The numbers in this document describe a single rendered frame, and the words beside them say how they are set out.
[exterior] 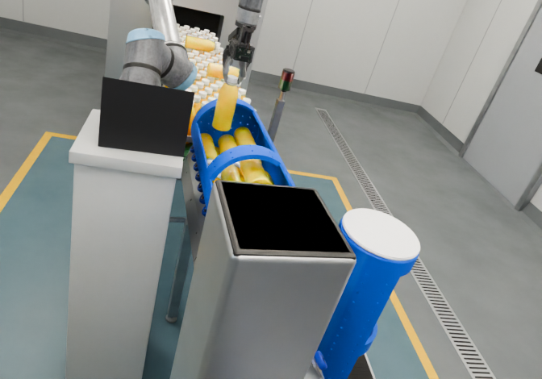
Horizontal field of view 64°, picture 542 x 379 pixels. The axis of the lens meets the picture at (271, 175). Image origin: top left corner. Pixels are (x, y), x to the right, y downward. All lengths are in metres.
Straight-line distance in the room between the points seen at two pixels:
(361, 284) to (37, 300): 1.63
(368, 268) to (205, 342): 1.28
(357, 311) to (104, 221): 0.89
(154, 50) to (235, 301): 1.29
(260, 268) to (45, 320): 2.26
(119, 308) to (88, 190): 0.51
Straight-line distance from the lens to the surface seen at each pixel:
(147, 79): 1.39
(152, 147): 1.39
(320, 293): 0.21
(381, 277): 1.50
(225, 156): 1.35
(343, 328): 1.66
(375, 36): 6.51
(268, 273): 0.19
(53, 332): 2.37
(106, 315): 1.78
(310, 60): 6.33
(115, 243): 1.54
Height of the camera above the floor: 1.81
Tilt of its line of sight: 28 degrees down
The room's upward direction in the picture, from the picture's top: 16 degrees clockwise
